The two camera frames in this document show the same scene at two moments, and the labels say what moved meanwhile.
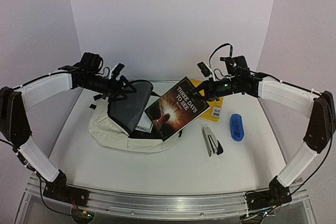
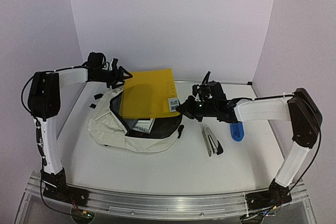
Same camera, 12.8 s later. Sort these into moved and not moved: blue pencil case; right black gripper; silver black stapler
Moved: right black gripper
Not moved: blue pencil case; silver black stapler
